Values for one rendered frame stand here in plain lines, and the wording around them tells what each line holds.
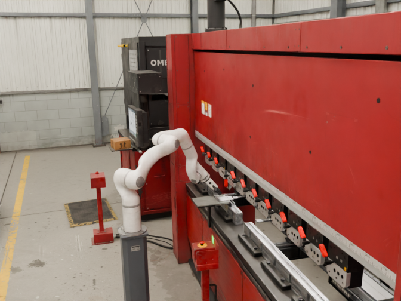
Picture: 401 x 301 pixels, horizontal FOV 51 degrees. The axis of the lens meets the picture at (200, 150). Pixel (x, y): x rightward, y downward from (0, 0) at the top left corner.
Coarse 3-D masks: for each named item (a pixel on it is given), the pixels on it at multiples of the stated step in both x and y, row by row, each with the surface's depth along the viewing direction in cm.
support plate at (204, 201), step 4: (204, 196) 345; (208, 196) 345; (212, 196) 344; (220, 196) 344; (196, 200) 337; (200, 200) 337; (204, 200) 337; (208, 200) 337; (212, 200) 337; (216, 200) 336; (196, 204) 328; (200, 204) 328; (204, 204) 328; (208, 204) 328; (212, 204) 329; (216, 204) 329
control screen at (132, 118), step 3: (129, 108) 435; (129, 111) 437; (132, 111) 422; (129, 114) 439; (132, 114) 424; (129, 117) 440; (132, 117) 425; (129, 120) 442; (132, 120) 427; (129, 123) 444; (132, 123) 428; (129, 126) 445; (132, 126) 430; (129, 129) 447; (132, 129) 432; (135, 129) 417; (132, 132) 433; (135, 132) 419; (135, 135) 420
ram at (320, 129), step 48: (240, 96) 284; (288, 96) 218; (336, 96) 177; (384, 96) 149; (240, 144) 291; (288, 144) 222; (336, 144) 180; (384, 144) 151; (288, 192) 227; (336, 192) 183; (384, 192) 153; (336, 240) 186; (384, 240) 155
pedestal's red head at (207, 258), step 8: (192, 248) 310; (200, 248) 304; (208, 248) 305; (192, 256) 313; (200, 256) 295; (208, 256) 296; (216, 256) 297; (200, 264) 296; (208, 264) 298; (216, 264) 299
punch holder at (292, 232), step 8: (288, 208) 228; (288, 216) 229; (296, 216) 220; (288, 224) 229; (296, 224) 221; (304, 224) 216; (288, 232) 230; (296, 232) 221; (304, 232) 217; (296, 240) 222
